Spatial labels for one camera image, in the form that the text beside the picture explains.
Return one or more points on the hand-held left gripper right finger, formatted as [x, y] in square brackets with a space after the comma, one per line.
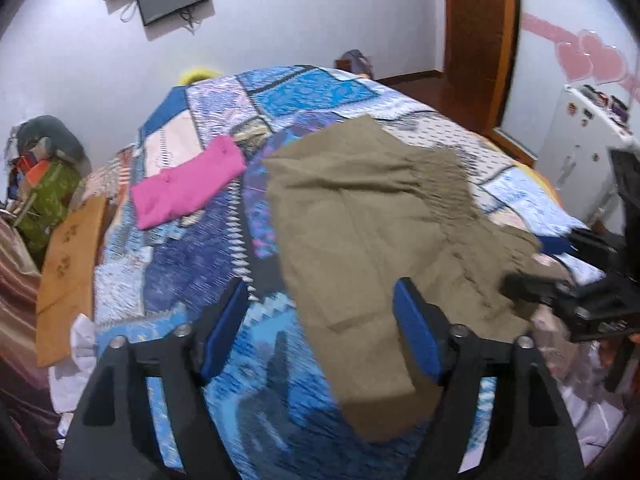
[415, 335]

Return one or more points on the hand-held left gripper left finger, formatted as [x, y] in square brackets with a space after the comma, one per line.
[225, 330]

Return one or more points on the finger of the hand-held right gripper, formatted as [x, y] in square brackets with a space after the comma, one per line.
[575, 245]
[535, 290]

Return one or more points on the khaki pants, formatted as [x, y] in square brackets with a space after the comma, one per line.
[370, 240]

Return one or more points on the blue patchwork blanket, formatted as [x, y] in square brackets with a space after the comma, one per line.
[210, 260]

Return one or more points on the yellow bed sheet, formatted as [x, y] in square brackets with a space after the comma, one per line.
[542, 180]

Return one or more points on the white cabinet with stickers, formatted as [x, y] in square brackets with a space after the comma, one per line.
[575, 150]

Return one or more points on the small bottles on cabinet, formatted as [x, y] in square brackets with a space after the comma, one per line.
[607, 100]

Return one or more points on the pink garment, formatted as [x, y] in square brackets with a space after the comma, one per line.
[187, 185]

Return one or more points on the white plastic bag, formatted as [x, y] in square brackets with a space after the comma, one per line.
[75, 360]

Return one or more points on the striped patterned pillow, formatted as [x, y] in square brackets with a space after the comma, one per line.
[107, 180]

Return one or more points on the striped brown curtain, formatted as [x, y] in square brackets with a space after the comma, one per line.
[17, 320]

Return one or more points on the pile of clothes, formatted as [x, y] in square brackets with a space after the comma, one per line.
[20, 165]
[47, 200]

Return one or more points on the white sliding door with hearts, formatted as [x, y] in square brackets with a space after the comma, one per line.
[565, 25]

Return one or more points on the wooden door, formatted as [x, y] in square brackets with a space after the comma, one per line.
[480, 45]

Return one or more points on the grey plush pillow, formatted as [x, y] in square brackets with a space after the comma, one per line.
[52, 135]

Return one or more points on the blue bag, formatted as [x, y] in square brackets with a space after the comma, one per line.
[356, 62]

